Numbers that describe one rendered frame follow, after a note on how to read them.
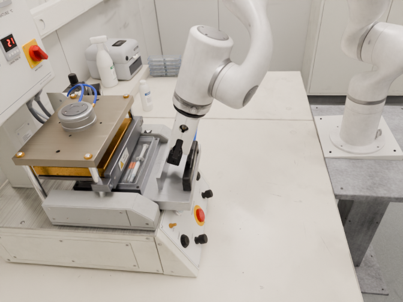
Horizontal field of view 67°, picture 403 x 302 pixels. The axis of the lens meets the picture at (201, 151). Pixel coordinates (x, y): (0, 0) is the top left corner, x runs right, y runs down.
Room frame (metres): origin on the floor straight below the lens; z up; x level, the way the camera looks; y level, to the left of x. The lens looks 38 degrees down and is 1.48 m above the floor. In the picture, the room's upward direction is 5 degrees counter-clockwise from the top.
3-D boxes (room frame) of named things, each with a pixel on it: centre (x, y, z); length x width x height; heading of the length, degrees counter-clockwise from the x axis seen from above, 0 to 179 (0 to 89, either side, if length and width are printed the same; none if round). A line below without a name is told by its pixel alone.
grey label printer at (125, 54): (1.64, 0.43, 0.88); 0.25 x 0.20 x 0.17; 73
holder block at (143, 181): (0.61, 0.21, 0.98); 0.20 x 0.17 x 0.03; 170
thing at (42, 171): (0.63, 0.28, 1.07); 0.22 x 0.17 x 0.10; 170
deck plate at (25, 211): (0.62, 0.31, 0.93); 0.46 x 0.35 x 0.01; 80
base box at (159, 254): (0.63, 0.27, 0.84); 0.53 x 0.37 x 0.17; 80
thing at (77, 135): (0.64, 0.31, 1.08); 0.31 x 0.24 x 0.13; 170
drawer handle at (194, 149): (0.57, 0.03, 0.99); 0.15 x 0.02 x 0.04; 170
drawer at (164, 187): (0.60, 0.16, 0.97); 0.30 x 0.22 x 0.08; 80
